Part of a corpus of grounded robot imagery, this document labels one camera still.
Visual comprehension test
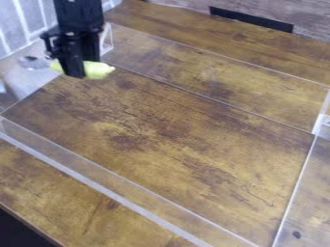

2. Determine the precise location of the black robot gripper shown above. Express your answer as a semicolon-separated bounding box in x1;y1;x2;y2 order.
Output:
40;0;105;78

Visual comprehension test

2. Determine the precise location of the black strip on table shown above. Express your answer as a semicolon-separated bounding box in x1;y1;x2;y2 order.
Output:
209;6;294;33

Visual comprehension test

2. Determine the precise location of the clear acrylic front barrier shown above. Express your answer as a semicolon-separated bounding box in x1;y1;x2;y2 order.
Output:
0;117;258;247

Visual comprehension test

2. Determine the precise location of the clear acrylic barrier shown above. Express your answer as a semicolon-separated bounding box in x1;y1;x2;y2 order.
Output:
273;91;330;247
0;117;258;247

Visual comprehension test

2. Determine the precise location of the clear acrylic right barrier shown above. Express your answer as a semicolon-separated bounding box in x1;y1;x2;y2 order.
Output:
273;91;330;247

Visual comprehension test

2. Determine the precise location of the clear acrylic corner bracket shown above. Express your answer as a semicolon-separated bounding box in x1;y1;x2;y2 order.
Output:
99;22;114;55

